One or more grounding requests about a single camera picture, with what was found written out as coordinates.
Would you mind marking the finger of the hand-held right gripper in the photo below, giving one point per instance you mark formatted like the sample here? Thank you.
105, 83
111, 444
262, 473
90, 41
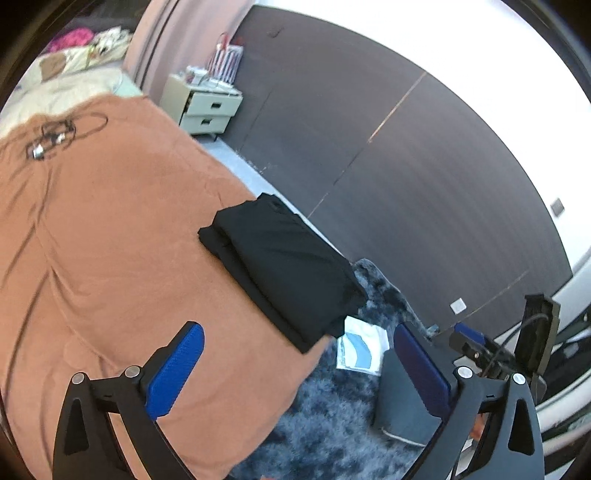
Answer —
468, 337

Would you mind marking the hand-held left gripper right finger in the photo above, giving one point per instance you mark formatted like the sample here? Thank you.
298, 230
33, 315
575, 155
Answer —
422, 371

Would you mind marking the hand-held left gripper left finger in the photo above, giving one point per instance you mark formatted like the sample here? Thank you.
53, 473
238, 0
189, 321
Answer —
175, 374

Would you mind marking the black pants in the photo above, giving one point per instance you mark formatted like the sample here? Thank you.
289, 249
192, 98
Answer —
286, 267

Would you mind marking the white and blue packet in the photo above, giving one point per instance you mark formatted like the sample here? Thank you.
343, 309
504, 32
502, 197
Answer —
362, 346

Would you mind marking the grey shaggy rug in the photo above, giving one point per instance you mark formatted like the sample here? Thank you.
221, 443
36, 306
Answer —
332, 415

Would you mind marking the brown blanket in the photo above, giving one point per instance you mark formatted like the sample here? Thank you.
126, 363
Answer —
115, 254

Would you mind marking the pale green nightstand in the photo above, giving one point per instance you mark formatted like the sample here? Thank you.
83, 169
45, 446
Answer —
203, 104

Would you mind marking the cream bedsheet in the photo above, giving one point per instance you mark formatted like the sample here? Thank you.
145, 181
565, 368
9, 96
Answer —
60, 92

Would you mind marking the striped bag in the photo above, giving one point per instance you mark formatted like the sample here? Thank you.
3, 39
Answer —
224, 60

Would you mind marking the brown cardboard piece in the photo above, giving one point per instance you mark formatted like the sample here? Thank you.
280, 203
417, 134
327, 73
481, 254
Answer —
53, 67

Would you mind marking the pink curtain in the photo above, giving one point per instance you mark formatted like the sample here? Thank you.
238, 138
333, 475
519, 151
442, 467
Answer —
184, 41

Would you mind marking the printed white cloth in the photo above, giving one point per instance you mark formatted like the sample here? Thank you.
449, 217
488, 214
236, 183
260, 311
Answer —
108, 46

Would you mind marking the pink cloth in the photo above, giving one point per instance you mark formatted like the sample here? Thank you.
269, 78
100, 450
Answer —
69, 40

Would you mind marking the white wall socket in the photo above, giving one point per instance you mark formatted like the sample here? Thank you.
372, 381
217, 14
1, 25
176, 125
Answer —
458, 306

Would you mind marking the grey wall switch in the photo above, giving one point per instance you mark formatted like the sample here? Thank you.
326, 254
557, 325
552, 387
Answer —
558, 207

